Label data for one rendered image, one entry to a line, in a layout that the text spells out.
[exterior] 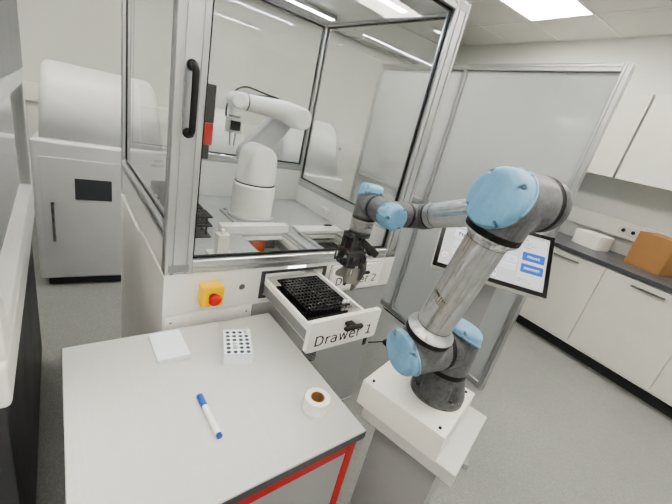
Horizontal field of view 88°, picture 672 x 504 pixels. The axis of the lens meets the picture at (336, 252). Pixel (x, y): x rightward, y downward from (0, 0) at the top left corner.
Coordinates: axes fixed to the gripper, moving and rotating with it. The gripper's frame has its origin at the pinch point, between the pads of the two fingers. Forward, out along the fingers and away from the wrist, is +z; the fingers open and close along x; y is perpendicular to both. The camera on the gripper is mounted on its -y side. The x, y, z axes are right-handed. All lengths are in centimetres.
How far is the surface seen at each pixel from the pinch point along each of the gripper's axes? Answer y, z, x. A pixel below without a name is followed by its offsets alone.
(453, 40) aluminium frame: -43, -88, -24
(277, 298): 19.8, 10.4, -12.7
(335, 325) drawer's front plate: 12.3, 7.1, 10.9
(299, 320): 19.8, 9.5, 2.3
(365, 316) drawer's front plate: -0.1, 6.1, 10.9
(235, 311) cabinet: 29.8, 20.4, -22.8
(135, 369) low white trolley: 64, 22, -6
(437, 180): -154, -25, -91
